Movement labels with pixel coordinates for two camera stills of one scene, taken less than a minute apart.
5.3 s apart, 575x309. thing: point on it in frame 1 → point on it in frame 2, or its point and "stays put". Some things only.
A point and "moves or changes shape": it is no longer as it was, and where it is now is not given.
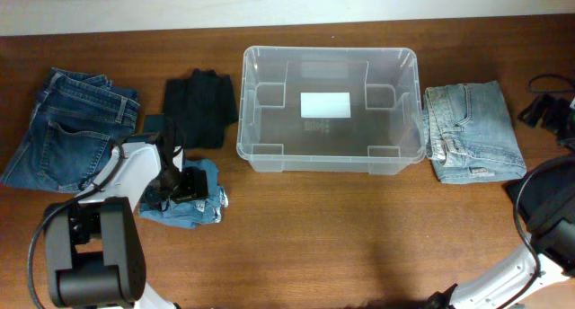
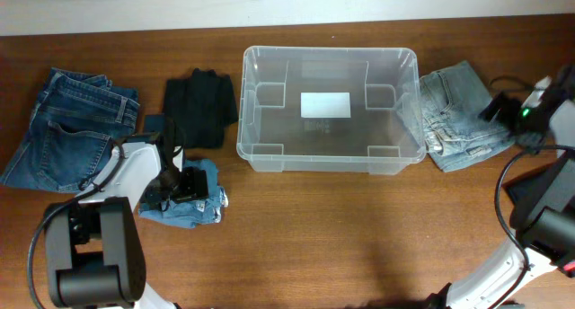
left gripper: x=186 y=191 stays put
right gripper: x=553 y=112 → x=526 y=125
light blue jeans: x=470 y=135 moves or changes shape
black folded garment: x=203 y=104 stays put
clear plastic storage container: x=330 y=110 stays put
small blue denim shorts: x=193 y=213 stays put
